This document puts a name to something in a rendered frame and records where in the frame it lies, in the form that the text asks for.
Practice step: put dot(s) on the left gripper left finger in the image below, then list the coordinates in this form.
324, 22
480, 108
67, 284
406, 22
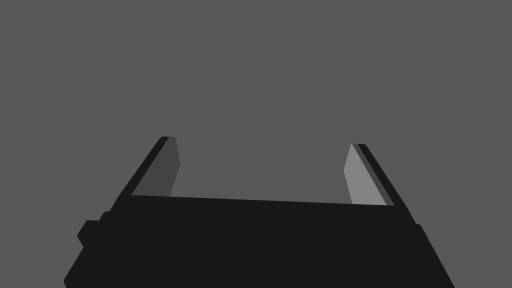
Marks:
160, 176

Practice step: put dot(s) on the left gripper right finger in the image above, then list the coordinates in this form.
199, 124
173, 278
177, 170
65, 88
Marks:
366, 182

